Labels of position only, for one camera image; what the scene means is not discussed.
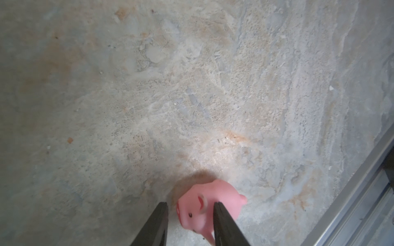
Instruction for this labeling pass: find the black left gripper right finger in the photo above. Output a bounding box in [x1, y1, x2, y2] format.
[213, 202, 250, 246]

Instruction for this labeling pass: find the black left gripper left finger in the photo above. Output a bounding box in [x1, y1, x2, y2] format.
[131, 202, 169, 246]

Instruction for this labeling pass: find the pink toy pig bottom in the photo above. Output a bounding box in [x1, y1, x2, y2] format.
[176, 179, 247, 246]

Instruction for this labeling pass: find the aluminium mounting rail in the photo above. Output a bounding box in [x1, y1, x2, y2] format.
[303, 127, 394, 246]

